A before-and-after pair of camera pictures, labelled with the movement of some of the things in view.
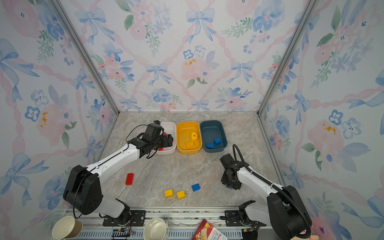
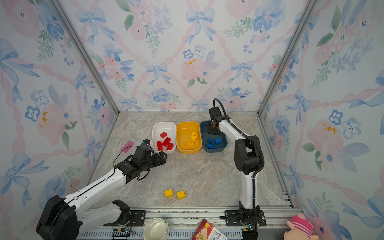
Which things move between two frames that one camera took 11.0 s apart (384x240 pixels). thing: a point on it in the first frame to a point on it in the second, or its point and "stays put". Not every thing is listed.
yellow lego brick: (168, 193) stays put
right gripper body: (226, 180) to (209, 129)
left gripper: (167, 143) to (163, 158)
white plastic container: (170, 128) stays put
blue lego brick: (210, 146) stays put
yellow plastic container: (189, 140) stays put
